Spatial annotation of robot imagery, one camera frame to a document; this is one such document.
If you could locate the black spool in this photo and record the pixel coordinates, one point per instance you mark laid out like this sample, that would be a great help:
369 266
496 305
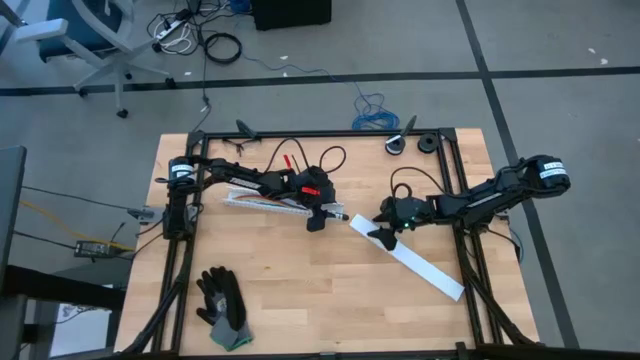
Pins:
427 143

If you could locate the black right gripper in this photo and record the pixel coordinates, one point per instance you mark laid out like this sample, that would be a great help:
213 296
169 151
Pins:
407 212

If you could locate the dark grey cabinet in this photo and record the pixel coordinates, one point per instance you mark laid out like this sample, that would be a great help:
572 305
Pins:
11 210

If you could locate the black desk edge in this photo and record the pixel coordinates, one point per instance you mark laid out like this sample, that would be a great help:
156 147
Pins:
60 290

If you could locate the teal office chair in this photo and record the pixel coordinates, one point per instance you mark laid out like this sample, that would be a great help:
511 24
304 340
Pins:
117 50

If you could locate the black grey work glove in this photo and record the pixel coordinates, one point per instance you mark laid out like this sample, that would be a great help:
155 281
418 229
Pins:
232 332
222 287

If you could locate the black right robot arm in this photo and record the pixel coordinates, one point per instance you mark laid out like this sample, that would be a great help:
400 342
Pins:
480 200

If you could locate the black power adapter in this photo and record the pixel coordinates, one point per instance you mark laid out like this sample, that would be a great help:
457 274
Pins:
92 249

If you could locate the black box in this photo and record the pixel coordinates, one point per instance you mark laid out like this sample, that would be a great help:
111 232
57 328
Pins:
290 12

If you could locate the white power strip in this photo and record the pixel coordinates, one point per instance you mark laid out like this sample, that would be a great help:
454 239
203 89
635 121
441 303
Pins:
167 29

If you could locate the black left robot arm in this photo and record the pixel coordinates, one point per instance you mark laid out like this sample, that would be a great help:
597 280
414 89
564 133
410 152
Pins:
220 170

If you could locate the white duct cover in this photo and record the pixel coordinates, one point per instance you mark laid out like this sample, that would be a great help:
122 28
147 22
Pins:
425 267

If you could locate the black angled frame strut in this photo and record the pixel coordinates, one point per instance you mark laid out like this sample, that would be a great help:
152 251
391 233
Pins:
410 125
246 129

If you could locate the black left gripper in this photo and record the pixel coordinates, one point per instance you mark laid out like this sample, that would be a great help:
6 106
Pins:
315 182

